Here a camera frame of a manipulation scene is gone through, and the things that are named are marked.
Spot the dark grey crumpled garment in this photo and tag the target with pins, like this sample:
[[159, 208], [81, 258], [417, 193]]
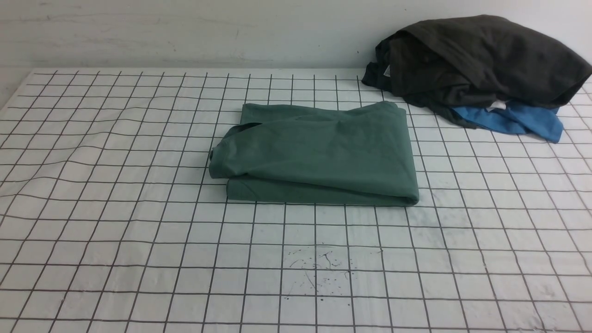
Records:
[[475, 62]]

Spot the blue crumpled garment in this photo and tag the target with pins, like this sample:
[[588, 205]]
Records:
[[515, 118]]

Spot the green long-sleeve shirt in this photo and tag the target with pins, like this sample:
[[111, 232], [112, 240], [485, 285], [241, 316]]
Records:
[[304, 155]]

